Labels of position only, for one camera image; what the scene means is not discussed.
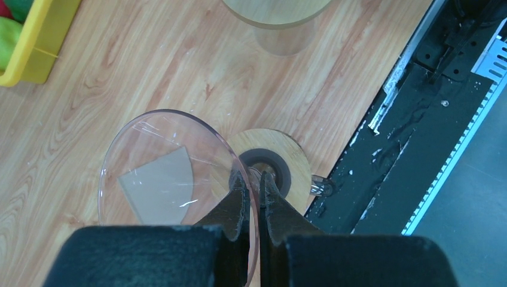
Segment yellow plastic fruit tray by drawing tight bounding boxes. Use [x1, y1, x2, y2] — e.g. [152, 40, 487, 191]
[1, 0, 81, 87]

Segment glass pitcher with handle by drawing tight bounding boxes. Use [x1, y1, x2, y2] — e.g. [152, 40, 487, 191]
[310, 175, 336, 197]

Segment clear glass server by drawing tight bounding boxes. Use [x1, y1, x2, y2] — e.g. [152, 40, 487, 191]
[254, 19, 319, 57]

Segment wooden dripper holder ring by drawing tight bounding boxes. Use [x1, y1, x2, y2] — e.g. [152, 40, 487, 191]
[221, 0, 334, 30]

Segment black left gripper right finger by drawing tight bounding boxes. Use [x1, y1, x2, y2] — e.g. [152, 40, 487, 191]
[259, 173, 458, 286]

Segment dark green lime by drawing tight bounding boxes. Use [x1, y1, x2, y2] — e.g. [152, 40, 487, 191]
[4, 0, 34, 23]

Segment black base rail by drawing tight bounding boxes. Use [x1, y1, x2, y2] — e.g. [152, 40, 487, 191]
[306, 1, 506, 235]

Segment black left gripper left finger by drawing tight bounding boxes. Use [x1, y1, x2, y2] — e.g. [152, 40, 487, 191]
[44, 172, 250, 286]

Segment clear glass dripper cone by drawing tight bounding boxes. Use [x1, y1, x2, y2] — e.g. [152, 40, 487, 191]
[97, 109, 258, 286]

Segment light green apple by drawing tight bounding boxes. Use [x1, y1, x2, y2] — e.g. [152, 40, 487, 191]
[1, 17, 23, 71]

